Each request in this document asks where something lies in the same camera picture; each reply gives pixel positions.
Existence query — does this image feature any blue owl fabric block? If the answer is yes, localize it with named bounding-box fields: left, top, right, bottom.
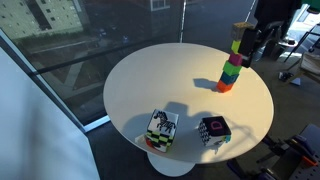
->
left=198, top=116, right=231, bottom=146

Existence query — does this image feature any checkered zebra fabric block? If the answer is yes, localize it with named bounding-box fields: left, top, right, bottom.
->
left=135, top=109, right=179, bottom=152

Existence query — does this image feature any round white table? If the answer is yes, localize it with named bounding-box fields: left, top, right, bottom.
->
left=103, top=43, right=274, bottom=164

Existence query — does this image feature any orange cube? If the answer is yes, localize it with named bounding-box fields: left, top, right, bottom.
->
left=216, top=80, right=233, bottom=93

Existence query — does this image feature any blue cube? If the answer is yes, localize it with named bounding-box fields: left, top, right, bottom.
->
left=220, top=72, right=238, bottom=85

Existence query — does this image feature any green cube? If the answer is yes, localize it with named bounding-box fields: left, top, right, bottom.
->
left=223, top=61, right=241, bottom=76

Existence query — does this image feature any magenta cube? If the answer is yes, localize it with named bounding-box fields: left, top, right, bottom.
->
left=228, top=53, right=242, bottom=66

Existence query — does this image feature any yellow cube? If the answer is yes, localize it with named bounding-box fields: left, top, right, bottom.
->
left=231, top=40, right=241, bottom=54

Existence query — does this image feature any grey top cube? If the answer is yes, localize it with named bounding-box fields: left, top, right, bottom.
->
left=231, top=22, right=254, bottom=40

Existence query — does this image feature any black office chair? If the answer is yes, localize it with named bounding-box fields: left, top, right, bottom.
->
left=253, top=0, right=302, bottom=56

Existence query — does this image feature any white table pedestal base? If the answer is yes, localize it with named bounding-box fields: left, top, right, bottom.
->
left=147, top=153, right=194, bottom=177

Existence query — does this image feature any black clamp tool orange handle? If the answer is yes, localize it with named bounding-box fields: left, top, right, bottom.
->
left=229, top=123, right=320, bottom=180

